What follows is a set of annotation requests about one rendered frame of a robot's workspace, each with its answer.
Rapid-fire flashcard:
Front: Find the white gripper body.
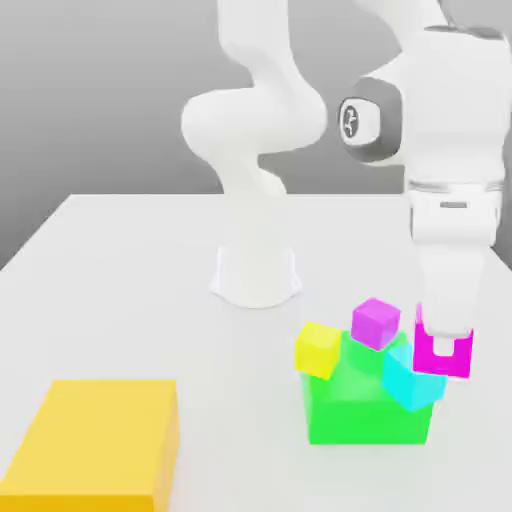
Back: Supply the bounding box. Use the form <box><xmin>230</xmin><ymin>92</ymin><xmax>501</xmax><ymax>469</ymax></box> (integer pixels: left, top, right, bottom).
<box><xmin>409</xmin><ymin>192</ymin><xmax>502</xmax><ymax>338</ymax></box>

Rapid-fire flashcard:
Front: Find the small magenta cube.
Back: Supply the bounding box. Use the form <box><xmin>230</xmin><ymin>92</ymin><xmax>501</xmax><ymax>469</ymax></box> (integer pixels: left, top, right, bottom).
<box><xmin>412</xmin><ymin>302</ymin><xmax>475</xmax><ymax>380</ymax></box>

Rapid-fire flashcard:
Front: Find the small cyan cube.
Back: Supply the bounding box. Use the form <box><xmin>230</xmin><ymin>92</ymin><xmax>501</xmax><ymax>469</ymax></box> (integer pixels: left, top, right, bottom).
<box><xmin>381</xmin><ymin>343</ymin><xmax>448</xmax><ymax>413</ymax></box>

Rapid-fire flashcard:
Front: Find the small violet cube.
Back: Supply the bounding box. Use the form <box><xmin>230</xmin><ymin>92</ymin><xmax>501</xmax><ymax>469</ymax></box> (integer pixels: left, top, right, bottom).
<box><xmin>350</xmin><ymin>297</ymin><xmax>402</xmax><ymax>353</ymax></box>

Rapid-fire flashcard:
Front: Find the small yellow cube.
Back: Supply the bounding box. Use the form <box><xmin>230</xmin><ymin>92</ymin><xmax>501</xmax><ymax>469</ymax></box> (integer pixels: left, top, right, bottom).
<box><xmin>294</xmin><ymin>321</ymin><xmax>344</xmax><ymax>381</ymax></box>

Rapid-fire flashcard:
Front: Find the large green box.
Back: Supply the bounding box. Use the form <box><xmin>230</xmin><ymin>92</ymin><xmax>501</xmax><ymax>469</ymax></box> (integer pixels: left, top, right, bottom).
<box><xmin>299</xmin><ymin>329</ymin><xmax>434</xmax><ymax>446</ymax></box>

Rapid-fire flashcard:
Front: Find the large orange box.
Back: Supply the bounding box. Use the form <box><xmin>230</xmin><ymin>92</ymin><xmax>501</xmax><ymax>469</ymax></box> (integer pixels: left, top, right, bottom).
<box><xmin>0</xmin><ymin>379</ymin><xmax>180</xmax><ymax>512</ymax></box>

